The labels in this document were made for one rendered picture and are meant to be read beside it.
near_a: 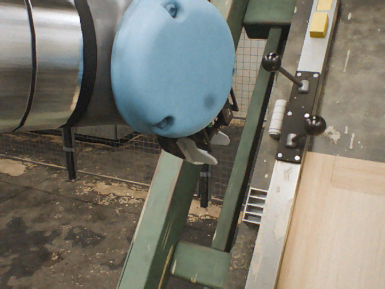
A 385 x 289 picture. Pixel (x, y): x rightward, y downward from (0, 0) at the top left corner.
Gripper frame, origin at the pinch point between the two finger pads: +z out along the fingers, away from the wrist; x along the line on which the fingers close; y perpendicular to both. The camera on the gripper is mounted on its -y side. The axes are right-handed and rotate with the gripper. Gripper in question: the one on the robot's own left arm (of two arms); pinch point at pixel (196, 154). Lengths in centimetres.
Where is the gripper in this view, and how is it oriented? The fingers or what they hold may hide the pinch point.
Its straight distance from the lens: 60.2
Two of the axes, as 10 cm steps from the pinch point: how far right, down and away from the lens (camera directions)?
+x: 4.9, -7.7, 4.1
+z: 2.8, 5.9, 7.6
